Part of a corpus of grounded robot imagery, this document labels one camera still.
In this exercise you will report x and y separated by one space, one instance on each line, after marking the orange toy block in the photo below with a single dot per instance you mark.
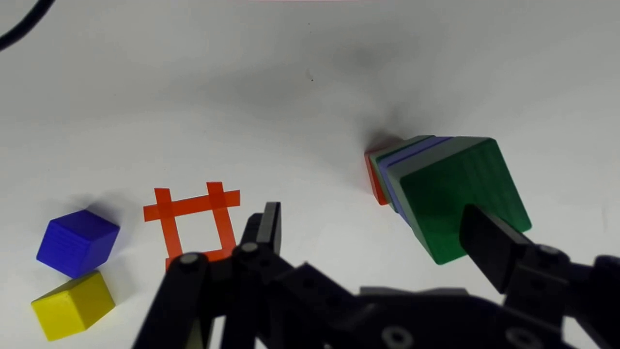
377 181

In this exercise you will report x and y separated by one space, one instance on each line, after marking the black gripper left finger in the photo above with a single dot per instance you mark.
267 225

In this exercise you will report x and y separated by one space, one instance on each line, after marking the yellow toy block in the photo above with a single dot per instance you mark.
75 307

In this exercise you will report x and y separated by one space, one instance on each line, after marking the orange tape grid mark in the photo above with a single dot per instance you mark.
172 210

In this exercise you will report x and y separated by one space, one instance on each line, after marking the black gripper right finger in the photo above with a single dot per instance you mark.
497 248

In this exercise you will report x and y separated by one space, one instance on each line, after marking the blue toy block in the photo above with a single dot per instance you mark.
79 243
396 177

